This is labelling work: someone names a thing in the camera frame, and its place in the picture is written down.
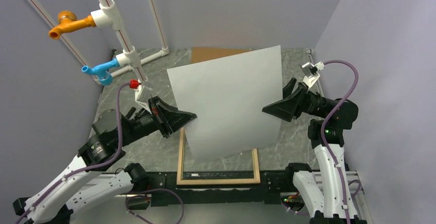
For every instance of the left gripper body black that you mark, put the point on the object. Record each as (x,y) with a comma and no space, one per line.
(142,125)

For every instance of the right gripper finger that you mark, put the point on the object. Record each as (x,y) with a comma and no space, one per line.
(289,107)
(288,88)

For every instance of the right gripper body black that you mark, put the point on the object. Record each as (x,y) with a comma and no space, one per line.
(312,103)

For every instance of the landscape photo print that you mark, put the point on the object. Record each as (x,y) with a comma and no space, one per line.
(228,95)

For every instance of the brown backing board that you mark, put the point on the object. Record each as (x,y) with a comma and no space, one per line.
(201,54)

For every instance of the wooden picture frame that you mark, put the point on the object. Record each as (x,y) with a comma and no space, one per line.
(256,179)

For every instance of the white pvc pipe stand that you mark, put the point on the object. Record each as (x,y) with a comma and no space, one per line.
(108,15)

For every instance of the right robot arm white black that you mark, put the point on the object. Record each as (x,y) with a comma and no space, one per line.
(333,202)

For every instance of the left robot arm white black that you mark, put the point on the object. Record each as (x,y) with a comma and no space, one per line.
(64,197)

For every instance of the blue plastic faucet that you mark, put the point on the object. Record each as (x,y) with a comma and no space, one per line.
(102,71)

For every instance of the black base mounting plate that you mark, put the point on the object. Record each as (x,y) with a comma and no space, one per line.
(274,188)

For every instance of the orange plastic faucet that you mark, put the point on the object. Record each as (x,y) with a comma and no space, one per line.
(68,23)

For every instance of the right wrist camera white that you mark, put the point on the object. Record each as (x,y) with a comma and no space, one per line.
(311,73)

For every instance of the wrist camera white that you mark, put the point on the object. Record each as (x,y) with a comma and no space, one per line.
(142,93)
(311,73)

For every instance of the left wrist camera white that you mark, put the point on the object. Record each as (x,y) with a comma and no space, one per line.
(142,93)

